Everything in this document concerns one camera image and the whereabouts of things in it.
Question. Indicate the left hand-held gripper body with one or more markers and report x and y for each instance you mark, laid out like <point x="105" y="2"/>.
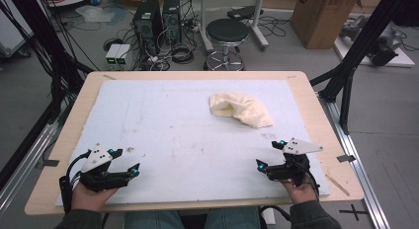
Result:
<point x="99" y="181"/>

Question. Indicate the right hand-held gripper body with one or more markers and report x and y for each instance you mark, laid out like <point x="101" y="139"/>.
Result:
<point x="293" y="168"/>

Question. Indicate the cream patterned cloth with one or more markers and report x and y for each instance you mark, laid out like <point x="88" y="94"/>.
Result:
<point x="245" y="110"/>

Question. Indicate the person's left hand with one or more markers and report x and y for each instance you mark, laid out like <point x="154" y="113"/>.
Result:
<point x="90" y="199"/>

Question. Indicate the person's right hand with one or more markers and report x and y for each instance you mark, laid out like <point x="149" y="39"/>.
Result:
<point x="301" y="193"/>

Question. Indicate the thin wooden stick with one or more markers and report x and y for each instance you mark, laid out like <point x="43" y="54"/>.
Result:
<point x="337" y="185"/>

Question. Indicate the grey tape piece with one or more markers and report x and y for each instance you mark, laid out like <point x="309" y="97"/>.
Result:
<point x="346" y="158"/>
<point x="49" y="163"/>

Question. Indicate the person's left leg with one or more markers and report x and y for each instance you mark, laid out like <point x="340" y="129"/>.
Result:
<point x="151" y="220"/>

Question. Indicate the person's leg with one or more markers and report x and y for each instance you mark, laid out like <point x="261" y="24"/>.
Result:
<point x="151" y="220"/>
<point x="232" y="219"/>

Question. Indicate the person's right leg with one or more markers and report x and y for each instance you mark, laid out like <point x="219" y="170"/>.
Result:
<point x="232" y="219"/>

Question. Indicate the white foam mat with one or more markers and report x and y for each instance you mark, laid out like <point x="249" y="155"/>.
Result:
<point x="181" y="123"/>

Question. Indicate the black tape cross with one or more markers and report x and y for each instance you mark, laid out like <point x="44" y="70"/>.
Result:
<point x="353" y="212"/>

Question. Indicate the white power supply unit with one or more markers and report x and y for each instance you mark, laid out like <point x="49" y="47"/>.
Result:
<point x="111" y="54"/>
<point x="123" y="54"/>

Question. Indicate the white metal stand leg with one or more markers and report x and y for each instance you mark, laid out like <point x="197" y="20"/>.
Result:
<point x="205" y="25"/>
<point x="258" y="25"/>

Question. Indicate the black round stool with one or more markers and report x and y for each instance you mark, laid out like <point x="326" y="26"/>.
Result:
<point x="227" y="30"/>

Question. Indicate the brown cardboard box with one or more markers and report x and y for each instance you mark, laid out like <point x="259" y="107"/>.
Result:
<point x="324" y="20"/>

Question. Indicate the large black computer tower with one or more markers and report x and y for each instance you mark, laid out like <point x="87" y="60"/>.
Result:
<point x="146" y="21"/>

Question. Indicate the black flat device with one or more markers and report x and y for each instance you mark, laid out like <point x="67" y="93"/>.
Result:
<point x="243" y="12"/>

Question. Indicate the clear plastic sheet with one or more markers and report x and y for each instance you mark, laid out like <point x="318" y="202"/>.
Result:
<point x="95" y="13"/>

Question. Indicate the grey robot part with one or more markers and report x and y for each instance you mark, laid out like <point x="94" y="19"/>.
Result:
<point x="385" y="46"/>

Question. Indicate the slim black computer tower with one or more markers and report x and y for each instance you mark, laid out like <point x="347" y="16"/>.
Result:
<point x="172" y="20"/>

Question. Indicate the white board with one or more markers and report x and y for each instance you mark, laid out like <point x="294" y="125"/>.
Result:
<point x="400" y="59"/>

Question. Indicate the white cabinet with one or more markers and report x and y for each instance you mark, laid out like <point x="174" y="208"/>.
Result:
<point x="11" y="35"/>

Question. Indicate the aluminium rail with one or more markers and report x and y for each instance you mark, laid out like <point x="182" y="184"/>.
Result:
<point x="23" y="169"/>
<point x="359" y="169"/>

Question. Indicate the black metal frame stand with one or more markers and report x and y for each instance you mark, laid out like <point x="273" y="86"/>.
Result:
<point x="36" y="28"/>
<point x="359" y="48"/>

